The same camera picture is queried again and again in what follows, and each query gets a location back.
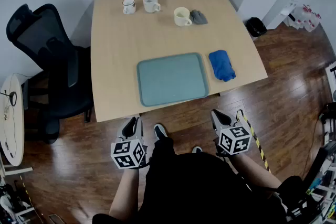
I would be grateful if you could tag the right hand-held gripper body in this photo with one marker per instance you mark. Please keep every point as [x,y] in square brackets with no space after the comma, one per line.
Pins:
[233,140]

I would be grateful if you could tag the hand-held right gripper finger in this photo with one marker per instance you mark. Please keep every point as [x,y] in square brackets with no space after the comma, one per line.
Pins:
[225,119]
[215,120]

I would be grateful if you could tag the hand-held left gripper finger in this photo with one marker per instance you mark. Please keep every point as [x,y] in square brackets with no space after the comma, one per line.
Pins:
[140,129]
[128,128]

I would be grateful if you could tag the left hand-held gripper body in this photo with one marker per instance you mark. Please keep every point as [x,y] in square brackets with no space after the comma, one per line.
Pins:
[128,154]

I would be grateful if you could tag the blue cloth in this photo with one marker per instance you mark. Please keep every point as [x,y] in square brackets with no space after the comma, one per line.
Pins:
[221,65]

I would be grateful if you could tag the teal plastic tray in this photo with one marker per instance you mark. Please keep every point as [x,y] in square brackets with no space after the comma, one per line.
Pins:
[172,80]

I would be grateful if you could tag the person's right forearm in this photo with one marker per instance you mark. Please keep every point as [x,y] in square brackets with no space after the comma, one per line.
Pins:
[252,170]

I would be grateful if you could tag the person's left forearm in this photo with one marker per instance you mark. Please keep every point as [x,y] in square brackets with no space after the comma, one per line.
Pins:
[124,194]

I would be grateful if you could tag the person's left shoe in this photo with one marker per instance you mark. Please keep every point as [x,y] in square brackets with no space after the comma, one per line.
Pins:
[160,131]

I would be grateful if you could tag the person's shoe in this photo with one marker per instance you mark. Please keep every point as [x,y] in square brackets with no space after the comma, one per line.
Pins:
[197,150]
[160,131]

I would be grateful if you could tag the yellow black striped tape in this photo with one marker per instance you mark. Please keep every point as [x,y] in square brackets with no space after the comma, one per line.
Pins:
[258,144]
[26,190]

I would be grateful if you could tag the person's right shoe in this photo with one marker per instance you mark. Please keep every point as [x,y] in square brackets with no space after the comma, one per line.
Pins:
[197,150]

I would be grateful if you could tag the person's black clothing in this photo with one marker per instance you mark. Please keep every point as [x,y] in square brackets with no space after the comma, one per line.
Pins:
[194,191]

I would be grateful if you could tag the black mesh office chair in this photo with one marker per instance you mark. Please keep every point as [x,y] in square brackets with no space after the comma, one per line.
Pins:
[60,81]

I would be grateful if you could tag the black waste bin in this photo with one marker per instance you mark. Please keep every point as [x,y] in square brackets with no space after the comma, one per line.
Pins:
[256,26]

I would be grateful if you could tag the grey cloth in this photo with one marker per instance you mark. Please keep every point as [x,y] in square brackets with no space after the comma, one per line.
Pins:
[199,17]

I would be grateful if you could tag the cream mug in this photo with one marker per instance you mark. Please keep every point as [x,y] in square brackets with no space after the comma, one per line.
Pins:
[181,17]

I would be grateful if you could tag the round white side table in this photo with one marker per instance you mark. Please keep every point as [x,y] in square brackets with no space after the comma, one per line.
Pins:
[14,136]

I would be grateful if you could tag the white mug with dark rim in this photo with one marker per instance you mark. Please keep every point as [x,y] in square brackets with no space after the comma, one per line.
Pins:
[129,5]

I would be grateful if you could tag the white shelf unit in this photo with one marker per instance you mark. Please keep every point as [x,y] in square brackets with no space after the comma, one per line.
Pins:
[283,8]

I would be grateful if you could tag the plain white mug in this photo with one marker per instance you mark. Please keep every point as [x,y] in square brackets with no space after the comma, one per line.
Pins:
[150,4]

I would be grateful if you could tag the clear storage boxes red labels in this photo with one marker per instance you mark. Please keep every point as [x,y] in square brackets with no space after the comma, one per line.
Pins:
[307,18]

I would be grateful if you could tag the grey metal floor frame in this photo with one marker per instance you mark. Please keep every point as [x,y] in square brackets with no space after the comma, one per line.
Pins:
[55,218]

